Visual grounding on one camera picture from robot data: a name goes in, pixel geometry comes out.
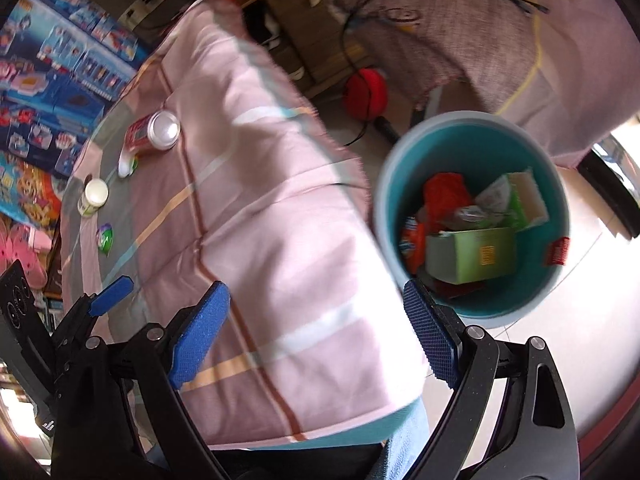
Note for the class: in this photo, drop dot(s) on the pink slipper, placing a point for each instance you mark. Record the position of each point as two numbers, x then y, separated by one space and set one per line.
30 255

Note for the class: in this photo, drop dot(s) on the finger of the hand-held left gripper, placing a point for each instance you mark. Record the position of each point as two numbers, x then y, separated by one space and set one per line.
114 294

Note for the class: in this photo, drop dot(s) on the light blue cloth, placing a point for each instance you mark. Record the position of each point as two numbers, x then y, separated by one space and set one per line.
405 440

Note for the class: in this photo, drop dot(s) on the pink checked tablecloth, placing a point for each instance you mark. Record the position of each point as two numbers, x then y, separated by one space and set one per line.
280 210

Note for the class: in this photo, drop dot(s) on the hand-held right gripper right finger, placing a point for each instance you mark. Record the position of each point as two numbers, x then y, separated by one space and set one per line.
432 332

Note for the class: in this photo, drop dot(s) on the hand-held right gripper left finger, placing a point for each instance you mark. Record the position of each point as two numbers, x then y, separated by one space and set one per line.
197 337

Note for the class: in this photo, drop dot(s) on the wooden cabinet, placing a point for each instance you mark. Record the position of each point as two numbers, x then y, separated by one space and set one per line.
310 35

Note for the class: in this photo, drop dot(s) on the white power socket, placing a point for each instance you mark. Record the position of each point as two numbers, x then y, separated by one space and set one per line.
146 5

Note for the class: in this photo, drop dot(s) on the pale green cardboard box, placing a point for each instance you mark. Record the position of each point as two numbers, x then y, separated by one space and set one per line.
460 255

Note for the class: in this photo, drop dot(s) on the red drink can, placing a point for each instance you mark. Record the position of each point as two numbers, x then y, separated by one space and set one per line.
155 132

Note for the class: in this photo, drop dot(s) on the colourful yellow toy box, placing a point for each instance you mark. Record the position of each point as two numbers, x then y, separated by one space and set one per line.
30 190

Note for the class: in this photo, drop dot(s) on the orange blue snack packet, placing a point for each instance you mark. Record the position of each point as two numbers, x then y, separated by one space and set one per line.
412 250

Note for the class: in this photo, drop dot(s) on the blue toy box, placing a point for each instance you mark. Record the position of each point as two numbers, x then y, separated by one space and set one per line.
65 60

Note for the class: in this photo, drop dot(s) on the small green white cup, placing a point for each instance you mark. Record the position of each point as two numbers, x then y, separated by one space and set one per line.
127 165

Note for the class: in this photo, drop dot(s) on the teal round bin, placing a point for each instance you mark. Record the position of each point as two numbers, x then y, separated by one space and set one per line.
442 150

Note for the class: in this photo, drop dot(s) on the green jelly cup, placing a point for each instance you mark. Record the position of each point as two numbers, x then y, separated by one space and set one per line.
106 237

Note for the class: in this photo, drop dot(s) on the red plastic wrapper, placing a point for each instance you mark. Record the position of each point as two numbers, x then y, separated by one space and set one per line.
445 195

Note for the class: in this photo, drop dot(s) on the mauve striped bedsheet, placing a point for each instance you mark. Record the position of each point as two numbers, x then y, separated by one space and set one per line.
475 35

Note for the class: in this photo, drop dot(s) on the red round object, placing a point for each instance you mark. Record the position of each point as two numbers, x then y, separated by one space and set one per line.
365 95

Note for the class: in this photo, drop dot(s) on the small white capped bottle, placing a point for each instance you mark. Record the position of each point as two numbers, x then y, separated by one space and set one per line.
94 195

